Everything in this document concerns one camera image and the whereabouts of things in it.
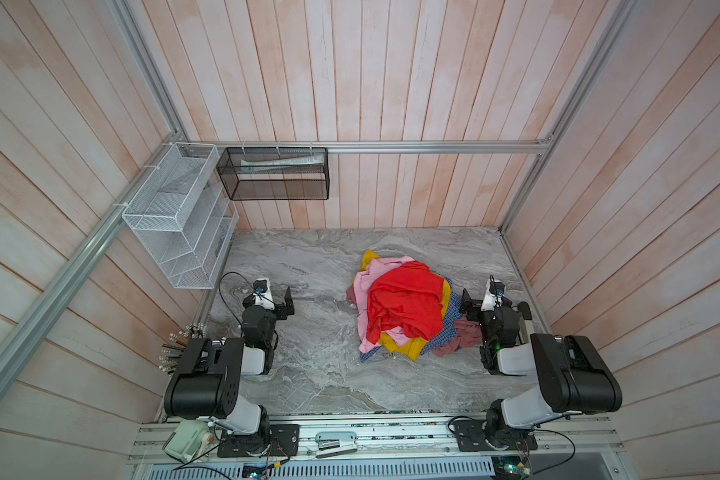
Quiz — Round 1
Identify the white wire shelf rack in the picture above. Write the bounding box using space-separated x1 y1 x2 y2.
123 142 239 290

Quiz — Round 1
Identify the maroon cloth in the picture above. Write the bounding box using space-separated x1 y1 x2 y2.
433 317 482 357

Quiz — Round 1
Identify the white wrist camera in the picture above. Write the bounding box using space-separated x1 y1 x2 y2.
481 275 505 311
252 277 275 311

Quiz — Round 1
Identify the white green device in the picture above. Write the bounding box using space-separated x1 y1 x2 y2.
162 420 218 464

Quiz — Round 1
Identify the red pencil cup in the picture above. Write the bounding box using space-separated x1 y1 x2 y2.
158 323 208 375

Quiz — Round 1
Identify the yellow cloth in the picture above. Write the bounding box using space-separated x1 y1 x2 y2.
347 250 460 363

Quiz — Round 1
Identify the blue checkered cloth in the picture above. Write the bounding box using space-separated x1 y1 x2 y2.
360 278 462 363

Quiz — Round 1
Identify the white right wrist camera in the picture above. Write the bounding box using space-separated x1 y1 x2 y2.
481 275 505 311

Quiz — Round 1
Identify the red cloth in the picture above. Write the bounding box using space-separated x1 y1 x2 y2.
365 261 444 343

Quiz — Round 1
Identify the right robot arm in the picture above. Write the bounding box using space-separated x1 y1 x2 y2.
453 283 623 451

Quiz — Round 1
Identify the black mesh basket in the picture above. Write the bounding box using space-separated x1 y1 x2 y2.
216 146 331 202

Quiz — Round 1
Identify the pink cloth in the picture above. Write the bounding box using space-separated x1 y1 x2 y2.
352 256 418 355

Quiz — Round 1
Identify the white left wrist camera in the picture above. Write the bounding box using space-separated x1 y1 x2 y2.
252 277 275 311

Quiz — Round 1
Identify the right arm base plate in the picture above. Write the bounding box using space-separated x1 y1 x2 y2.
447 416 538 452

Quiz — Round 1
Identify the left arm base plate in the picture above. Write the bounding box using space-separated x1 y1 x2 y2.
217 424 300 458

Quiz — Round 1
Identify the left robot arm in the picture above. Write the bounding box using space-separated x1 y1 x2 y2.
163 278 295 446

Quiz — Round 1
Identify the black left camera cable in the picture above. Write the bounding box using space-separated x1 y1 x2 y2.
218 271 256 328

